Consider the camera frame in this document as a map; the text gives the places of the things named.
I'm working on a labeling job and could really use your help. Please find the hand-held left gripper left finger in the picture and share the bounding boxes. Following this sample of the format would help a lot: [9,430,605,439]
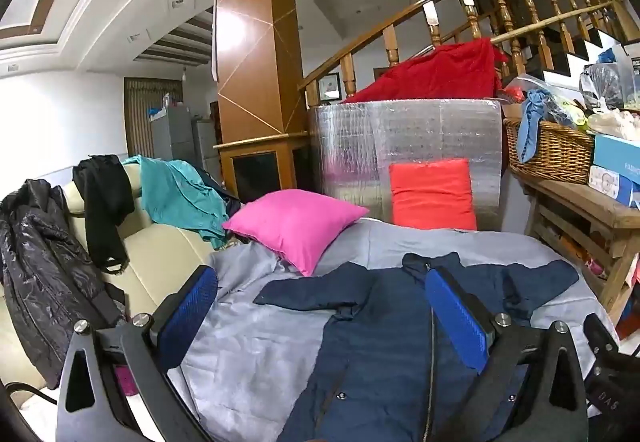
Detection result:
[56,265,219,442]

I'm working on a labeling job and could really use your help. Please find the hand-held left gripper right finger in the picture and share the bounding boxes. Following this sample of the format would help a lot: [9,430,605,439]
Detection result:
[424,266,589,442]

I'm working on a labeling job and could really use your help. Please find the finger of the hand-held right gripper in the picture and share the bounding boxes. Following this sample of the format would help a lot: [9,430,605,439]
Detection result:
[583,314,622,364]

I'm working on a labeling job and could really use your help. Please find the navy blue jacket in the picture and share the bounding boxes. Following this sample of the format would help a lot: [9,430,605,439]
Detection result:
[252,251,581,442]

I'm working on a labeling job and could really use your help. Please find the grey blanket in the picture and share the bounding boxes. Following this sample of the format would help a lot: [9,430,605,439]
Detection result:
[167,217,621,442]

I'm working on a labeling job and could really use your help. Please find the cream sofa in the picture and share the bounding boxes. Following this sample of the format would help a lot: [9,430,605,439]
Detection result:
[0,162,216,442]

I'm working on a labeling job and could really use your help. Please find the teal garment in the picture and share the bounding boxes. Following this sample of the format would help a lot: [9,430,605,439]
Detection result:
[122,155,231,250]

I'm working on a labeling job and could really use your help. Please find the dark navy garment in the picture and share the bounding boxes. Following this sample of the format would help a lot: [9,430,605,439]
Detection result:
[192,166,243,218]

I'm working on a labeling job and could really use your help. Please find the red-orange pillow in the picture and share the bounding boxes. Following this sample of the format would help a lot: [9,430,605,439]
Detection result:
[388,159,478,231]

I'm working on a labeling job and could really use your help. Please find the pink pillow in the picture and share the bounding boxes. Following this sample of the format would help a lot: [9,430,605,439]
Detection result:
[222,189,370,277]

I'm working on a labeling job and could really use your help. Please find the wooden table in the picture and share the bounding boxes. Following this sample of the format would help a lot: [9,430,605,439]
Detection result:
[510,162,640,328]

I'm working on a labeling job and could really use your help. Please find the black garment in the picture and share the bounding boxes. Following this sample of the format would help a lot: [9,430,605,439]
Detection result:
[72,155,136,275]

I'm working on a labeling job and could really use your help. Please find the black puffer jacket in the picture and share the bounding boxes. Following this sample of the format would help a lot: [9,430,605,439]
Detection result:
[0,179,126,390]

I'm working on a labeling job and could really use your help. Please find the white patterned tissue pack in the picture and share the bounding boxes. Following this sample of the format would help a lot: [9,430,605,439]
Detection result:
[587,165,636,208]

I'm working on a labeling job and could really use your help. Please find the grey refrigerator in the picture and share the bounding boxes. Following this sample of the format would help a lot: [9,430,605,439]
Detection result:
[151,105,218,173]

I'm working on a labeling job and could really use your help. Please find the blue cardboard box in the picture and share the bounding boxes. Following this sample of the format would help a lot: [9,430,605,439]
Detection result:
[592,133,640,185]

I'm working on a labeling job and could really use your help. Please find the silver foil insulation panel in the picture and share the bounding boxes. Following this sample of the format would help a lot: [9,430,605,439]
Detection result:
[307,97,503,230]

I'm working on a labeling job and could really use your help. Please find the wicker basket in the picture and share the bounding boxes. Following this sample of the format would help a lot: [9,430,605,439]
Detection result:
[502,117,596,185]

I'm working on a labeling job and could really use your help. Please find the brown slatted panel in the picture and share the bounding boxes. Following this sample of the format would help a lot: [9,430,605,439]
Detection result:
[124,77,183,158]

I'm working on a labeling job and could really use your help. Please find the light blue cloth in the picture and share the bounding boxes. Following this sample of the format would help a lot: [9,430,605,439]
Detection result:
[516,88,561,164]

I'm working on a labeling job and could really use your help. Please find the white plastic bag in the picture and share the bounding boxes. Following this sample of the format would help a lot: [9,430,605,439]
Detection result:
[587,110,640,140]

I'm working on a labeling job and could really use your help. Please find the red blanket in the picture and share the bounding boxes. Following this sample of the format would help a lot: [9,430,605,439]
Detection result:
[342,37,510,104]

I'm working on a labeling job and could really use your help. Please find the wooden column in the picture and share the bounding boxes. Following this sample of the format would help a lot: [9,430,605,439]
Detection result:
[214,0,313,203]

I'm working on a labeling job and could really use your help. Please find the clear plastic bag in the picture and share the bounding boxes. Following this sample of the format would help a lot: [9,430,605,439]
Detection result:
[579,63,626,110]

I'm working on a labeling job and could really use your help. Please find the framed picture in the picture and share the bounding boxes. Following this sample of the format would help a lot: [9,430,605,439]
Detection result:
[317,72,342,104]

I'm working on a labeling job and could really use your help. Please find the staircase steps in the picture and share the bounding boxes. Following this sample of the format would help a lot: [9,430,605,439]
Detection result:
[520,22,640,78]

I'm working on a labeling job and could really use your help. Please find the wooden stair railing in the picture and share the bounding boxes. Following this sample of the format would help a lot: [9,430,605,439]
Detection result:
[298,0,640,106]

